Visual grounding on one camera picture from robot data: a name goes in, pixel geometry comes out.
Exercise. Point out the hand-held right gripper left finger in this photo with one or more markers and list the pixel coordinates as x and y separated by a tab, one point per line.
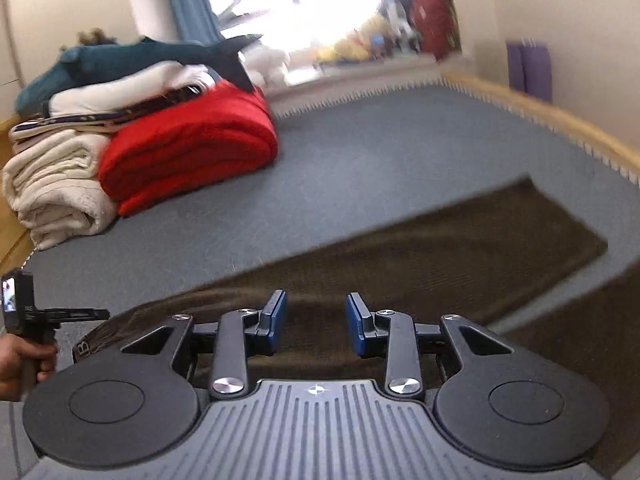
274	320

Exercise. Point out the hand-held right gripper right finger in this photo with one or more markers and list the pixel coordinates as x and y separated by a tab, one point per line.
357	322

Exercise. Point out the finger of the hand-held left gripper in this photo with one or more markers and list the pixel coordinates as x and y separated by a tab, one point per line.
82	314

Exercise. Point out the person's left hand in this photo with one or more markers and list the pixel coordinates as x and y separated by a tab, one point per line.
17	365

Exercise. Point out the cream fleece folded blanket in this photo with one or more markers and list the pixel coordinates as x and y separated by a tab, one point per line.
55	185

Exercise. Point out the grey-blue mattress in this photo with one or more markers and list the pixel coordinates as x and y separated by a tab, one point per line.
375	170

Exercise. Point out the red folded quilt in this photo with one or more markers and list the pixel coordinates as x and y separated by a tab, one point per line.
195	145

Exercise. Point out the navy patterned folded blanket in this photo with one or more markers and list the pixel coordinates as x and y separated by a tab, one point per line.
100	117

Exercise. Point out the white folded quilt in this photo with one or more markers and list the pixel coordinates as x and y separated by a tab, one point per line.
130	85

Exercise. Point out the white window sill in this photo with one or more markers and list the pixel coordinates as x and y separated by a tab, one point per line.
360	72

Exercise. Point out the white plush toy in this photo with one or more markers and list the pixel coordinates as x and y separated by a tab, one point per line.
267	62

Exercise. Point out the teal shark plush toy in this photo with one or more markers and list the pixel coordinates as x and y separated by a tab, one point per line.
110	57

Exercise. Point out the brown plush toy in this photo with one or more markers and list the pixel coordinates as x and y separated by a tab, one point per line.
95	36

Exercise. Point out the yellow bear plush toy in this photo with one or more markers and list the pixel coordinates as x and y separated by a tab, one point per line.
367	35

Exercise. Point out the panda plush toy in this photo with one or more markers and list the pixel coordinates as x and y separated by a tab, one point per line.
402	27

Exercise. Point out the red cushion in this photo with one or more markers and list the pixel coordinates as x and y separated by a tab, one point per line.
435	20

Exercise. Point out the blue curtain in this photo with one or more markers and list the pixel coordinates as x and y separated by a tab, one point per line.
192	0

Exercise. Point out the wooden bed frame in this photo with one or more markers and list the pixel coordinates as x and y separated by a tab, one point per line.
550	115

